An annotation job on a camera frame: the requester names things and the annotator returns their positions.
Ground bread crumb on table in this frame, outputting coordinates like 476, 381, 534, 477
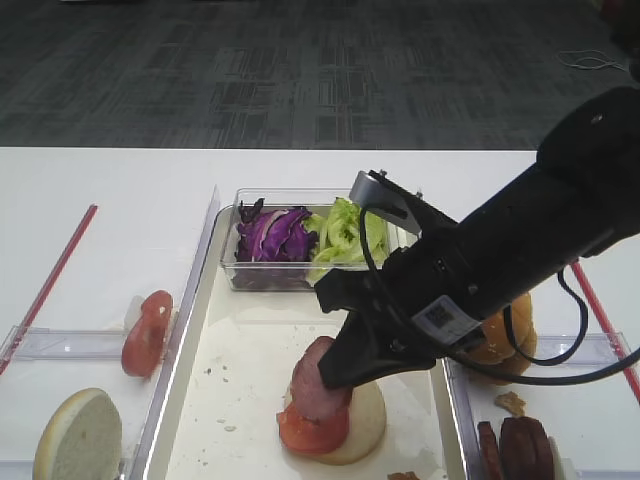
494, 391, 526, 417

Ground dark sausage slices stack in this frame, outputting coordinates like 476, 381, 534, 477
499, 416, 555, 480

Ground lower tomato slice on tray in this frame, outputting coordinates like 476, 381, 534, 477
276, 403, 350, 455

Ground right red strip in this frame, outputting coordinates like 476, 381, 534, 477
571, 261, 639, 400

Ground white rectangular metal tray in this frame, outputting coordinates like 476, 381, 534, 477
165, 209, 464, 479

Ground standing white bun half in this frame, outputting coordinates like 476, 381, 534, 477
32, 388, 122, 480

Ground standing tomato slice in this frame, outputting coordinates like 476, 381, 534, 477
121, 317, 167, 378
141, 290, 173, 329

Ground white block behind sausages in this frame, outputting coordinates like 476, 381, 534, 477
548, 436, 568, 480

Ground green lettuce leaves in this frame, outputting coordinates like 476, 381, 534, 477
302, 197, 389, 266

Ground purple cabbage leaves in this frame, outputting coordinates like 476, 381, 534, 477
235, 198, 318, 262

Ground brown bun top front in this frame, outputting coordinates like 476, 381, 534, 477
468, 293, 538, 375

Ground white bun slice on tray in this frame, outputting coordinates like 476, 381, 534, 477
284, 382, 387, 465

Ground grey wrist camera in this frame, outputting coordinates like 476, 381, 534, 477
349, 170, 425, 235

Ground lower standing tomato slice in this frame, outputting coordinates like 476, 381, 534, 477
121, 317, 167, 378

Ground red strip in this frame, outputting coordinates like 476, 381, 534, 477
571, 261, 639, 400
0, 204, 98, 374

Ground pink sausage patty slice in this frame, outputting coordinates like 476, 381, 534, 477
290, 336, 352, 421

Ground upper standing tomato slice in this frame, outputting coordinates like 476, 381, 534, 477
141, 290, 173, 329

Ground clear holder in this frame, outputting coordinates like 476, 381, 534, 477
1, 326, 128, 362
529, 332, 634, 369

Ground white block behind tomatoes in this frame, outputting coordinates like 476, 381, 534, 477
123, 295, 145, 332

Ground right clear vertical rail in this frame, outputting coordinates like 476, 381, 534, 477
443, 360, 484, 479

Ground clear vertical rail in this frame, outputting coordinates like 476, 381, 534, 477
443, 360, 484, 479
121, 189, 220, 479

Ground left clear vertical rail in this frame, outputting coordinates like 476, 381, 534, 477
121, 189, 220, 479

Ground upper left clear holder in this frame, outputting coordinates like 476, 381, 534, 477
1, 326, 128, 362

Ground left red strip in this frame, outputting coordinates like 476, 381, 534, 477
0, 204, 98, 374

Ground upper right clear holder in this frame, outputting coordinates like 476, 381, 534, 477
529, 332, 634, 369

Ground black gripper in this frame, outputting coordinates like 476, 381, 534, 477
315, 244, 483, 389

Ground white cable on floor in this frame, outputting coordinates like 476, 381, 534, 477
557, 48, 629, 72

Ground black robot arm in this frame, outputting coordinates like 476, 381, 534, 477
315, 87, 639, 389

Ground clear plastic salad container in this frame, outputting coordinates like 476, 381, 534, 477
220, 186, 416, 294

